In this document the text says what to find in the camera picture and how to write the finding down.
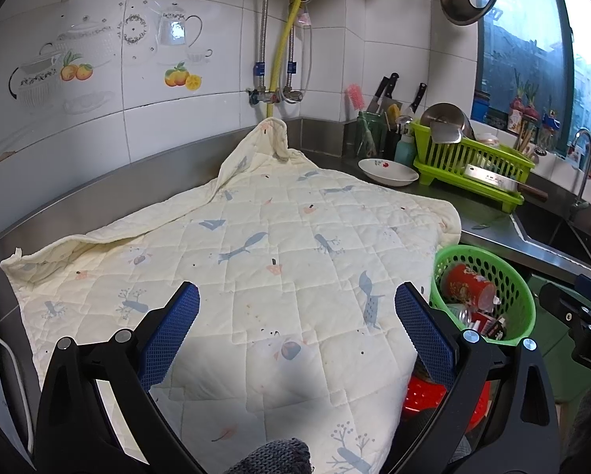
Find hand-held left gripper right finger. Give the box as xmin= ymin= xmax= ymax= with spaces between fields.
xmin=380 ymin=281 xmax=563 ymax=474

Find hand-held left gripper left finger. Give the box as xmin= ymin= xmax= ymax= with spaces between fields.
xmin=33 ymin=281 xmax=207 ymax=474

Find green plastic basket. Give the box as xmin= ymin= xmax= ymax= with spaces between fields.
xmin=428 ymin=244 xmax=537 ymax=347

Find red printed paper cup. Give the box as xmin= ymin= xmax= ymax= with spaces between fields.
xmin=441 ymin=263 xmax=498 ymax=309

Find person's left forearm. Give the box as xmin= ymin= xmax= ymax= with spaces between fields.
xmin=230 ymin=438 xmax=312 ymax=474

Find red plastic basket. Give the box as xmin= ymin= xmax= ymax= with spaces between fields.
xmin=404 ymin=363 xmax=494 ymax=430

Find steel sink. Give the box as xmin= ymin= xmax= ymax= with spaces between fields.
xmin=513 ymin=197 xmax=591 ymax=272

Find steel faucet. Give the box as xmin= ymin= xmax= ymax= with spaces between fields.
xmin=569 ymin=128 xmax=591 ymax=208

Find steel cleaver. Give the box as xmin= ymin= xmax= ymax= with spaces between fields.
xmin=462 ymin=163 xmax=548 ymax=202

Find cream quilted printed blanket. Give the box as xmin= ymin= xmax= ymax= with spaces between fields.
xmin=0 ymin=117 xmax=463 ymax=474

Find white floral plate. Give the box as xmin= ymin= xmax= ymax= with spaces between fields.
xmin=358 ymin=158 xmax=419 ymax=187

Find green dish rack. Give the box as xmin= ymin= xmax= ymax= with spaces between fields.
xmin=411 ymin=119 xmax=536 ymax=207

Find teal bottle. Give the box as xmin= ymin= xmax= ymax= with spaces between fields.
xmin=395 ymin=133 xmax=415 ymax=165

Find green utensil holder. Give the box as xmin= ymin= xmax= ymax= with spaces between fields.
xmin=357 ymin=111 xmax=390 ymax=158

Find steel bowl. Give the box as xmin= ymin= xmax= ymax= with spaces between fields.
xmin=419 ymin=103 xmax=474 ymax=141

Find metal pipe valves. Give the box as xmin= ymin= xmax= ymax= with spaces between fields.
xmin=247 ymin=86 xmax=303 ymax=105

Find white cable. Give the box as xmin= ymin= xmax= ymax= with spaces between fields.
xmin=0 ymin=313 xmax=34 ymax=455

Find black-handled knife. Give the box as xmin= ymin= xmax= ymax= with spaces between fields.
xmin=408 ymin=83 xmax=428 ymax=115
xmin=367 ymin=73 xmax=400 ymax=113

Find braided metal hose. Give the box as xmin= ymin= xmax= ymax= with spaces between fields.
xmin=256 ymin=0 xmax=270 ymax=90
xmin=287 ymin=24 xmax=297 ymax=90

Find yellow gas hose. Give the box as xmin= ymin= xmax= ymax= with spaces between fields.
xmin=268 ymin=0 xmax=308 ymax=119

